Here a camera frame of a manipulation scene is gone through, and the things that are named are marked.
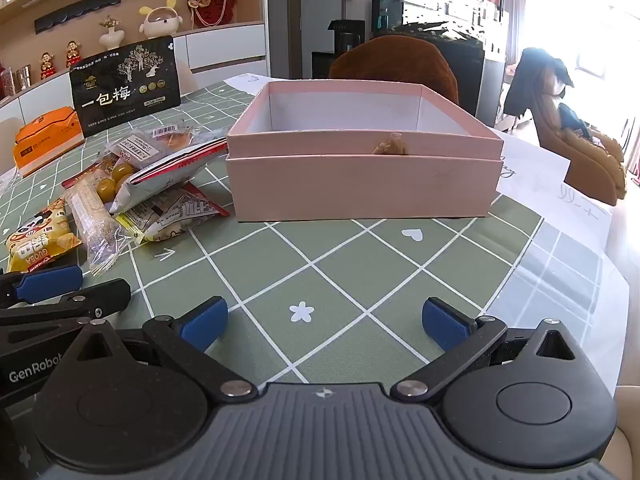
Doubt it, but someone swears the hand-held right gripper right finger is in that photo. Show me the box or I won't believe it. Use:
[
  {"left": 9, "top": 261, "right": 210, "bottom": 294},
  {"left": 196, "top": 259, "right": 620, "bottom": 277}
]
[{"left": 390, "top": 297, "right": 578, "bottom": 403}]

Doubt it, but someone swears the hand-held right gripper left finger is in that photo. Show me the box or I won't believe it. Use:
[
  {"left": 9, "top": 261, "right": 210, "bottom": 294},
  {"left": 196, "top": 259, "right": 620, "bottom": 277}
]
[{"left": 65, "top": 296, "right": 258, "bottom": 401}]

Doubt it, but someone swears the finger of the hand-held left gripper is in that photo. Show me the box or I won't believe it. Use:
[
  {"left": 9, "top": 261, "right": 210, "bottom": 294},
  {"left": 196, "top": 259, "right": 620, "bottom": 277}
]
[
  {"left": 0, "top": 265, "right": 84, "bottom": 306},
  {"left": 0, "top": 278, "right": 132, "bottom": 332}
]

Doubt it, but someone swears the yellow cartoon snack packet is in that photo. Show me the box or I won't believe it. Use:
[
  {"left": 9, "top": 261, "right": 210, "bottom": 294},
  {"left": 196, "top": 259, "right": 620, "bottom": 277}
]
[{"left": 5, "top": 199, "right": 83, "bottom": 273}]

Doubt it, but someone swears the white yellow snack packet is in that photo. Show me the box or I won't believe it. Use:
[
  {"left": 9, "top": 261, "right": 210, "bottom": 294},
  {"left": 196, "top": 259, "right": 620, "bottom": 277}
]
[{"left": 114, "top": 185, "right": 232, "bottom": 246}]

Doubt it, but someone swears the pink cardboard box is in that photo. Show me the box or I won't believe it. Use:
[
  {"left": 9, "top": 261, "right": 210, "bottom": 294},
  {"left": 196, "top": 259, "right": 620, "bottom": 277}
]
[{"left": 226, "top": 79, "right": 505, "bottom": 222}]

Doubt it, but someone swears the clear long rice bar packet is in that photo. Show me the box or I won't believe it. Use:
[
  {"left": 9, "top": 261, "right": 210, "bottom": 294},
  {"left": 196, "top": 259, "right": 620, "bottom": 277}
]
[{"left": 62, "top": 172, "right": 123, "bottom": 277}]

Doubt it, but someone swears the green checked tablecloth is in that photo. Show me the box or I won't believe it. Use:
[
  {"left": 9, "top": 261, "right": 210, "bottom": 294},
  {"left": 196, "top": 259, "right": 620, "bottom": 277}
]
[{"left": 0, "top": 80, "right": 631, "bottom": 480}]

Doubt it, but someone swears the green olives packet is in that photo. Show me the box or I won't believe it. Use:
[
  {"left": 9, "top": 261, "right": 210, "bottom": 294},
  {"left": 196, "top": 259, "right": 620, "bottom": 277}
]
[{"left": 92, "top": 152, "right": 138, "bottom": 203}]

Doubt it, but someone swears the orange carton box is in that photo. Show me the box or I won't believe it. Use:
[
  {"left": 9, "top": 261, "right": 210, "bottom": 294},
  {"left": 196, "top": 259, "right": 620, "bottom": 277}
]
[{"left": 14, "top": 106, "right": 85, "bottom": 178}]

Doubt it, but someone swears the red snack packet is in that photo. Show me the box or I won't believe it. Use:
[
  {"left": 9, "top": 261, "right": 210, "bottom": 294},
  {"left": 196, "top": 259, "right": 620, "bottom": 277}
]
[{"left": 109, "top": 137, "right": 231, "bottom": 213}]

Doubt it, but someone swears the white paper sheet with writing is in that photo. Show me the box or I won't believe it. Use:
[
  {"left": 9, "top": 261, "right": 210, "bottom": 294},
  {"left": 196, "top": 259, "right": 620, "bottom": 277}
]
[{"left": 492, "top": 127, "right": 613, "bottom": 241}]

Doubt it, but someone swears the clear bread packet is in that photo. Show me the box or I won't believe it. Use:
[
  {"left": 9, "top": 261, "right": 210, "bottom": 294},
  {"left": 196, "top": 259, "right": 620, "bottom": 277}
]
[{"left": 107, "top": 121, "right": 201, "bottom": 168}]

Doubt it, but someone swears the black plum snack bag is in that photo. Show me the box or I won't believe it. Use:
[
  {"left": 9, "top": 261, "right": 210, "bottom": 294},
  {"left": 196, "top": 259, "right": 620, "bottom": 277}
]
[{"left": 69, "top": 36, "right": 182, "bottom": 138}]

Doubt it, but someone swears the brown massage chair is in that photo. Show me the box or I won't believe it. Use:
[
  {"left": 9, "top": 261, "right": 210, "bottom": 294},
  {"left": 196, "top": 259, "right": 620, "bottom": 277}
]
[{"left": 530, "top": 50, "right": 628, "bottom": 206}]

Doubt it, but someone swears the black jacket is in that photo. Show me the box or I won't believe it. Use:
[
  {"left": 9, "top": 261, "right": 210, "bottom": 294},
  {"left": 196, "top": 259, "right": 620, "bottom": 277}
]
[{"left": 502, "top": 47, "right": 576, "bottom": 118}]

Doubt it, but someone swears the black mesh chair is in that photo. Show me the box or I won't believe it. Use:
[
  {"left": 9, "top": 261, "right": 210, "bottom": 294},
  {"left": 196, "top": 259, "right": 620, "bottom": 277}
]
[{"left": 400, "top": 22, "right": 486, "bottom": 126}]

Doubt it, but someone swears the brown chair back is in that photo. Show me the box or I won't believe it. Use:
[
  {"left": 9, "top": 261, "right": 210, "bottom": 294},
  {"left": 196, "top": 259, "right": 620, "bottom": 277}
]
[{"left": 327, "top": 35, "right": 460, "bottom": 106}]

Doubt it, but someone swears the white sideboard cabinet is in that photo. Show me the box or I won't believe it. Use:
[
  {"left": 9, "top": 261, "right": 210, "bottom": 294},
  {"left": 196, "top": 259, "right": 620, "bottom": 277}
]
[{"left": 0, "top": 20, "right": 268, "bottom": 126}]

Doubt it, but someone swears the white rabbit figurine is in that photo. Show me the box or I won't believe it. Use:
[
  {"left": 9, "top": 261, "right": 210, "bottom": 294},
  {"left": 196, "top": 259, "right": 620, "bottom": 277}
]
[{"left": 138, "top": 0, "right": 182, "bottom": 40}]

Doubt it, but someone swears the black water dispenser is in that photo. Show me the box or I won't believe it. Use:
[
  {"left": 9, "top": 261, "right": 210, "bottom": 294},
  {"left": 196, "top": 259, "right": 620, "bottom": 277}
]
[{"left": 327, "top": 19, "right": 366, "bottom": 53}]

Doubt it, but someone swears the red round ornament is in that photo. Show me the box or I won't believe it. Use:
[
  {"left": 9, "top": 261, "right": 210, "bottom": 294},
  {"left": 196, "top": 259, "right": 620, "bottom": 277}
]
[{"left": 182, "top": 0, "right": 237, "bottom": 30}]

